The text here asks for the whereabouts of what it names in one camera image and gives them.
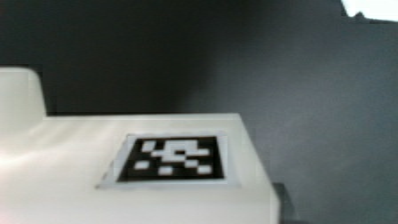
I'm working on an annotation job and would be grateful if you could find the white drawer tray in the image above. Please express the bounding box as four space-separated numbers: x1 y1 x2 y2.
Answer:
0 67 281 224

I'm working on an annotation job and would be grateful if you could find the white fiducial marker sheet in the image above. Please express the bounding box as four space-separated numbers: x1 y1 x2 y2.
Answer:
341 0 398 22

